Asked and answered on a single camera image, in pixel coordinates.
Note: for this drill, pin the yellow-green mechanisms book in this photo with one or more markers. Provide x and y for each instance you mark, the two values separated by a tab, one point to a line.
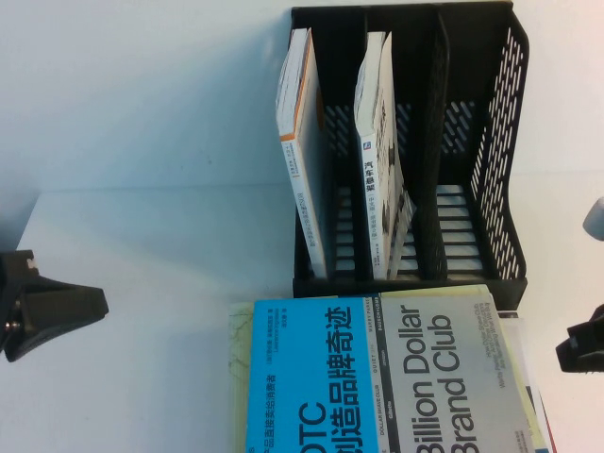
238	377

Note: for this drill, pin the white book with red stripe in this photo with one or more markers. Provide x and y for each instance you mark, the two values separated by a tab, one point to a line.
519	344

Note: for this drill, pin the black mesh book stand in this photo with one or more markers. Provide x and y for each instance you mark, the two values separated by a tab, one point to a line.
500	141

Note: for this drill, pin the white spine dark cover book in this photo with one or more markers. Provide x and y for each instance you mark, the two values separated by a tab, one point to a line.
377	141

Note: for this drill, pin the blue and grey paperback book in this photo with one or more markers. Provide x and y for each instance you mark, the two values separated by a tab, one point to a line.
377	377

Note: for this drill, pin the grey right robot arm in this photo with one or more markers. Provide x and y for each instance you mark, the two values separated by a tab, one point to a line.
595	219

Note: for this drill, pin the white book with orange spine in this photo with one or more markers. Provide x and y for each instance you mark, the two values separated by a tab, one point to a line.
307	156

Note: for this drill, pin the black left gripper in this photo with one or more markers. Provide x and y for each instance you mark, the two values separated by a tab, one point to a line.
11	292

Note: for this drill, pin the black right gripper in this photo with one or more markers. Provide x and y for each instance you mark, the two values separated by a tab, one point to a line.
595	317

